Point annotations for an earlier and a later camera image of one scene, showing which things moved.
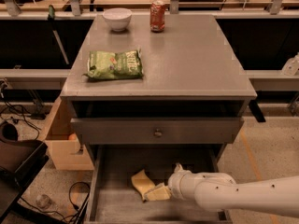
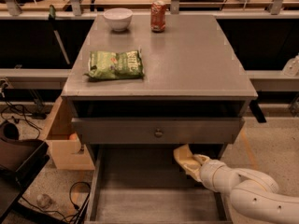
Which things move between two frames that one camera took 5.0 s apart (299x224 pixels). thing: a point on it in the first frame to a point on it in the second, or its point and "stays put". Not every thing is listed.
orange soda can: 157,16 stays put
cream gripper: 176,184 to 209,171
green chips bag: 112,65 stays put
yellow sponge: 142,183 to 184,155
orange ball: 72,137 stays put
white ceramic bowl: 118,18 stays put
